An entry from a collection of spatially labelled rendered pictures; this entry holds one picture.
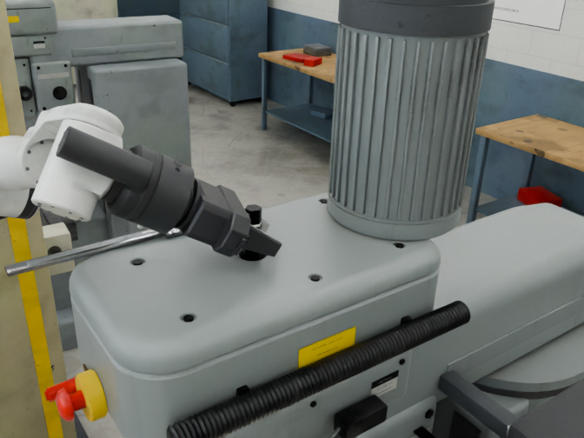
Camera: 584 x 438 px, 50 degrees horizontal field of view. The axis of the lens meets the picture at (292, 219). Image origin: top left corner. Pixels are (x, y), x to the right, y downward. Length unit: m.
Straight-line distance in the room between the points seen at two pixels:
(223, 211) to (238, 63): 7.46
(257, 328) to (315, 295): 0.09
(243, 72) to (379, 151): 7.45
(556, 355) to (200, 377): 0.79
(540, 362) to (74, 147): 0.92
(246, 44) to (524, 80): 3.81
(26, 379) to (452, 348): 2.22
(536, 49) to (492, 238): 4.44
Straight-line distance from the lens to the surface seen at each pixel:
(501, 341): 1.16
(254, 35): 8.24
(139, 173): 0.69
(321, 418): 0.89
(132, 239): 0.86
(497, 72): 5.82
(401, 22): 0.79
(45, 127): 0.79
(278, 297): 0.74
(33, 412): 3.09
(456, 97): 0.84
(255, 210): 0.79
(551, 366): 1.27
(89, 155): 0.67
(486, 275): 1.10
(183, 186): 0.73
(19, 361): 2.91
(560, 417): 0.91
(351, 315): 0.80
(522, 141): 4.78
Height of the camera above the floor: 2.30
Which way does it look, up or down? 26 degrees down
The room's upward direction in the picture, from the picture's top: 2 degrees clockwise
